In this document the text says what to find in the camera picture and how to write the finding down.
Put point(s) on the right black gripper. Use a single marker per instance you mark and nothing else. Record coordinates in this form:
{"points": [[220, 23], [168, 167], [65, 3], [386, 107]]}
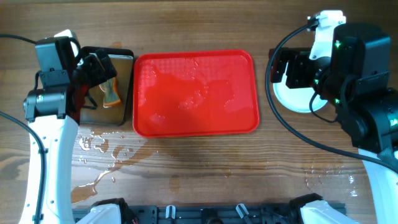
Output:
{"points": [[298, 60]]}

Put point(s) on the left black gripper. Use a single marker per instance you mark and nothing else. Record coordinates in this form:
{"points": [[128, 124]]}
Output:
{"points": [[91, 63]]}

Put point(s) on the orange sponge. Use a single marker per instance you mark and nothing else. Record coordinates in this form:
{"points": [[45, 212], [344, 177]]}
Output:
{"points": [[111, 95]]}

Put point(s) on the stained white plate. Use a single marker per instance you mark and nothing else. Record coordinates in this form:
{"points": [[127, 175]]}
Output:
{"points": [[296, 100]]}

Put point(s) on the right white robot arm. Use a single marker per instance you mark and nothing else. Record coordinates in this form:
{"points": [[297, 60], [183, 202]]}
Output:
{"points": [[353, 77]]}

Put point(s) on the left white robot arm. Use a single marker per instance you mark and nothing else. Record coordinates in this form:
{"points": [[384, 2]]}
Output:
{"points": [[53, 114]]}

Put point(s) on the black water tray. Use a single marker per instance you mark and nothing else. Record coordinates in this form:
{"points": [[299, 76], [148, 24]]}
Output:
{"points": [[115, 115]]}

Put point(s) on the red plastic tray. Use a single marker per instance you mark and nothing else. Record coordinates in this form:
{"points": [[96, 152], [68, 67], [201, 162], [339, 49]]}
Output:
{"points": [[194, 94]]}

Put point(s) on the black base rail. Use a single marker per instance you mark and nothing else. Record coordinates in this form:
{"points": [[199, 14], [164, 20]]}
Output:
{"points": [[271, 213]]}

